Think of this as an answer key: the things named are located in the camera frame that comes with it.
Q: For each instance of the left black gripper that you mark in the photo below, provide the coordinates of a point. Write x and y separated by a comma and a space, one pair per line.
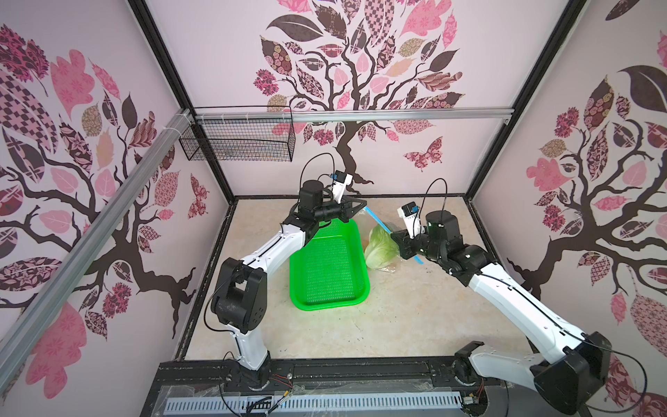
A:
346, 211

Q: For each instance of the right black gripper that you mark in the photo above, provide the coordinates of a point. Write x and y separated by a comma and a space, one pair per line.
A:
404, 242

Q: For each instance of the napa cabbage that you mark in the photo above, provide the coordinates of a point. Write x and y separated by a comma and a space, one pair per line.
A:
381, 249

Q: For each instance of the clear zip top bag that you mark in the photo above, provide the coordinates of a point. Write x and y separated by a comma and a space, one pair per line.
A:
378, 221

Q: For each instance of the green plastic basket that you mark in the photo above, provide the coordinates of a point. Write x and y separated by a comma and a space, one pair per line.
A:
330, 272

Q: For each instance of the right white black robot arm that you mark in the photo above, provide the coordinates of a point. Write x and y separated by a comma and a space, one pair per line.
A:
569, 366

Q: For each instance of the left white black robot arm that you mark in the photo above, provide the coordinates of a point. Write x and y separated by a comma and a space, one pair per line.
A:
239, 300

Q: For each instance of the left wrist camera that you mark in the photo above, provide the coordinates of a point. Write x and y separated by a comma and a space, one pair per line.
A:
340, 182

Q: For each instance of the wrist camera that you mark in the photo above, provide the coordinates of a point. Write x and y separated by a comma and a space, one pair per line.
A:
340, 182
410, 214

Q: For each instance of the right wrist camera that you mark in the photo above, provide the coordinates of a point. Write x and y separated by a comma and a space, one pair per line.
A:
410, 214

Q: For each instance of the black wire wall basket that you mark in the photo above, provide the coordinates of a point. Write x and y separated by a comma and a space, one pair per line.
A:
251, 133

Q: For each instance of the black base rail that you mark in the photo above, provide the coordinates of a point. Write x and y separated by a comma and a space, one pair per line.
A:
489, 397

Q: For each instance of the aluminium rail back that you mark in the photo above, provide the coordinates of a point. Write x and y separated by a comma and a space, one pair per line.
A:
358, 116

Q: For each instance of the aluminium rail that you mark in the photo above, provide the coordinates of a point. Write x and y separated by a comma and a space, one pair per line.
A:
30, 326
358, 116

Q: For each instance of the white slotted cable duct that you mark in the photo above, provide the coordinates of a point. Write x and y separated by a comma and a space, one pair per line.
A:
235, 405

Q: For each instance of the aluminium rail left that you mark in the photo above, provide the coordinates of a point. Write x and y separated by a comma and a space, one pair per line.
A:
30, 326

